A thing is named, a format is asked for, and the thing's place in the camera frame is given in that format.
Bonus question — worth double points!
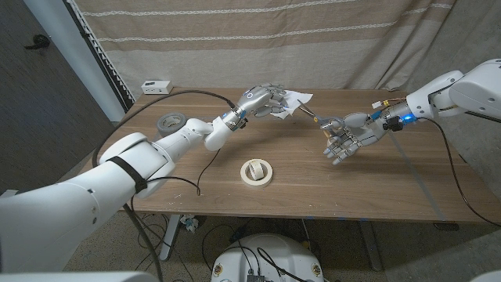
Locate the grey tape strip marking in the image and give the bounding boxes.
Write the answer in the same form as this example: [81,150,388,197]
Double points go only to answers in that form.
[389,132,447,221]

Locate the black white zigzag rail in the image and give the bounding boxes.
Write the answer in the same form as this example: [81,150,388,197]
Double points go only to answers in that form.
[64,0,137,113]

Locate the white door frame post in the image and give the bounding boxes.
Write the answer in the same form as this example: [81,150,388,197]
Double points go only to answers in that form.
[23,0,127,123]

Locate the small beige masking tape roll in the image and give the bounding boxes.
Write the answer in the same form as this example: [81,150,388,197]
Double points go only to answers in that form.
[248,159,265,181]

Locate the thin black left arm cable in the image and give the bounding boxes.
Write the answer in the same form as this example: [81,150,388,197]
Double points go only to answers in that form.
[146,147,222,197]

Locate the white power strip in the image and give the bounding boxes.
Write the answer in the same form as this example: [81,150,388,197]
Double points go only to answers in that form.
[141,80,174,96]

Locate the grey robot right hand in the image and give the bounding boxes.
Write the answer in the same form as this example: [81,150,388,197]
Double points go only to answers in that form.
[322,101,412,166]

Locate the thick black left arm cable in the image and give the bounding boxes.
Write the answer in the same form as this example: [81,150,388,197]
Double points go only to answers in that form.
[92,89,238,282]

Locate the grey table leg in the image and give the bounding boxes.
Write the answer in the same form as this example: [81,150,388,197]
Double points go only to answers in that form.
[359,221,383,272]

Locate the crumpled blue white wad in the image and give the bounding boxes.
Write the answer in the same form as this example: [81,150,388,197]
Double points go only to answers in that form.
[180,214,200,234]

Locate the grey duct tape roll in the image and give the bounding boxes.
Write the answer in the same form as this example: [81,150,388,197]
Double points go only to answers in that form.
[157,112,188,138]

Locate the orange grey handled scissors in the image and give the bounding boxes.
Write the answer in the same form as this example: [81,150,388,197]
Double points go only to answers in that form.
[297,99,346,139]

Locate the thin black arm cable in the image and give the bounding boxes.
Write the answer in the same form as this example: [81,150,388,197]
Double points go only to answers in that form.
[146,147,222,197]
[424,117,501,228]

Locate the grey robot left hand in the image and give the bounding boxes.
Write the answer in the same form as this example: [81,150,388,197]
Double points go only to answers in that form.
[222,82,290,132]

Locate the black door handle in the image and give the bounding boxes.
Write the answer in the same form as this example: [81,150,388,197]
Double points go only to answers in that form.
[24,34,51,51]

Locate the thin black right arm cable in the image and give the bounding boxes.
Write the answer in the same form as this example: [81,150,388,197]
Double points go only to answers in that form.
[424,117,501,228]

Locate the white tissue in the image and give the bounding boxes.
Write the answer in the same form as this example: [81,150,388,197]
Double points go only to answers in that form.
[269,89,314,121]

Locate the large beige masking tape roll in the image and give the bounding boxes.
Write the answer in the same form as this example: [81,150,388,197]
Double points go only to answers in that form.
[240,158,274,188]

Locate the beige striped curtain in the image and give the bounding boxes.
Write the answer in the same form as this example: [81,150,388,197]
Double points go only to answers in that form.
[74,0,457,99]

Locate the black torso cable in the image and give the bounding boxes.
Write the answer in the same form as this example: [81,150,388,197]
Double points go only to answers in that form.
[230,246,310,282]

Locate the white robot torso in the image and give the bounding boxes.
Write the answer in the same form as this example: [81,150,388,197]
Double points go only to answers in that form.
[211,233,325,282]

